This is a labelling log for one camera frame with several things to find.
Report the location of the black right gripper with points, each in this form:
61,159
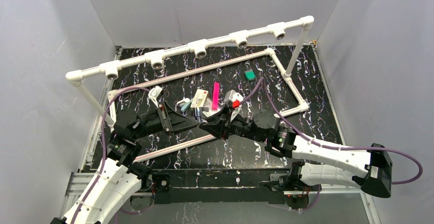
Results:
220,122

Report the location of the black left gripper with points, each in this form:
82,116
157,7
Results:
172,121

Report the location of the white PVC pipe frame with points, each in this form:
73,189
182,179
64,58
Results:
156,60

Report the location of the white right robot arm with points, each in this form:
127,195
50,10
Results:
369,170

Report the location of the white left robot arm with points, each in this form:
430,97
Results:
118,175

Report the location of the clear plastic bag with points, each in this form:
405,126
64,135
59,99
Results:
207,111

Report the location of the teal small fitting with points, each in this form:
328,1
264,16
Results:
185,106

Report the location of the white small fitting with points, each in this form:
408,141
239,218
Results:
182,102

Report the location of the beige small cardboard box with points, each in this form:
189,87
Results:
199,98

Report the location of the pink rectangular bar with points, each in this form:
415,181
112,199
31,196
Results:
215,96

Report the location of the green square block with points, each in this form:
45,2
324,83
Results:
249,75

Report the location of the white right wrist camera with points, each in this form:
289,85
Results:
233,99

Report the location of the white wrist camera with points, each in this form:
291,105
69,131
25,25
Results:
233,99
155,94

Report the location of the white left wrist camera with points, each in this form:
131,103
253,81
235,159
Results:
155,94

